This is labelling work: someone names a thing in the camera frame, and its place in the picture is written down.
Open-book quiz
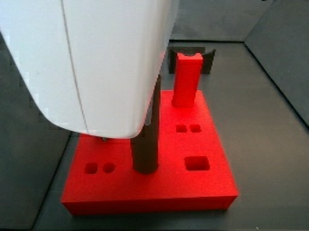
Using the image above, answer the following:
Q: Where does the long brown oval peg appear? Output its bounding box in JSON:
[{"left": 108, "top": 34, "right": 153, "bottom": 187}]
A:
[{"left": 129, "top": 79, "right": 160, "bottom": 174}]

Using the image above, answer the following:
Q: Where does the black curved holder stand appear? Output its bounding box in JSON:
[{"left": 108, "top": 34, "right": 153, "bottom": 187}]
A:
[{"left": 168, "top": 46, "right": 216, "bottom": 74}]

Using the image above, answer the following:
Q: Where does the red tall peg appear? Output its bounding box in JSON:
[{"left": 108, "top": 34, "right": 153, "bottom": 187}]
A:
[{"left": 171, "top": 53, "right": 203, "bottom": 107}]

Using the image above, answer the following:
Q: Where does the red peg board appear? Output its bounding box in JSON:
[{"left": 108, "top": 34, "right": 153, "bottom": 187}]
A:
[{"left": 60, "top": 90, "right": 239, "bottom": 216}]

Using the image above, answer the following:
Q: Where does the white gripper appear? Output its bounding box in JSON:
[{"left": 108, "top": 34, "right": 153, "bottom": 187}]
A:
[{"left": 0, "top": 0, "right": 179, "bottom": 138}]

